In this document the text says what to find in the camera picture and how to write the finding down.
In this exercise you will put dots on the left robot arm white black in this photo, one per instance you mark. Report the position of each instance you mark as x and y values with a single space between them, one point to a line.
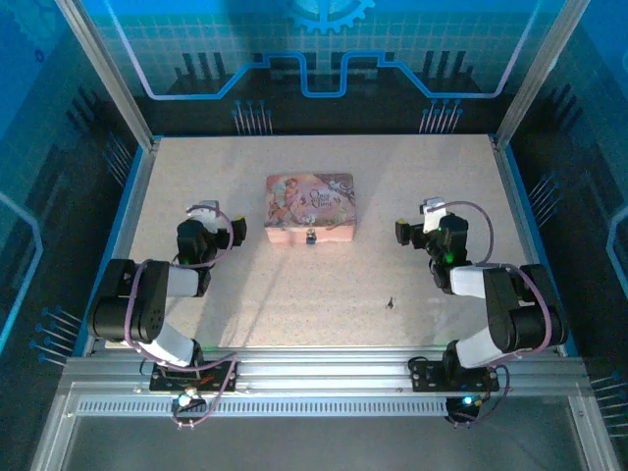
147 299

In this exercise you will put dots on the small metal key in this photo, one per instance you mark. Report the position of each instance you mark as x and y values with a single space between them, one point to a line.
389 303

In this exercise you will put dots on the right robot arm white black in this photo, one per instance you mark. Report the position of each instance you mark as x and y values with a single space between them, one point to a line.
510 314

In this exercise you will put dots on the pink storybook print box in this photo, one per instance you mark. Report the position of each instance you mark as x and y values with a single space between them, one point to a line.
309 196

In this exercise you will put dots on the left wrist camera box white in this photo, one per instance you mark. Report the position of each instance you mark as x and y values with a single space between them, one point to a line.
210 212

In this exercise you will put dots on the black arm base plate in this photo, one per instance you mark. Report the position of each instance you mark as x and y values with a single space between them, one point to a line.
429 375
167 380

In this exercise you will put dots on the aluminium table side rail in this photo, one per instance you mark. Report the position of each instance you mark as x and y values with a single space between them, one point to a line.
132 211
520 211

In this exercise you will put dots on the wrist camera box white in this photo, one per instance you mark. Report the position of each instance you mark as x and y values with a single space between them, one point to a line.
210 212
434 216

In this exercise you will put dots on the aluminium frame crossbeam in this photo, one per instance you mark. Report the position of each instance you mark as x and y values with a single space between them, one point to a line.
319 365

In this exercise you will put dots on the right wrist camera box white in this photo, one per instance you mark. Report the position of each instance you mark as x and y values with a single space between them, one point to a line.
434 216

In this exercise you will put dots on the aluminium frame post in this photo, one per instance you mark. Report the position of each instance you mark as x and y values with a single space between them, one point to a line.
105 73
535 73

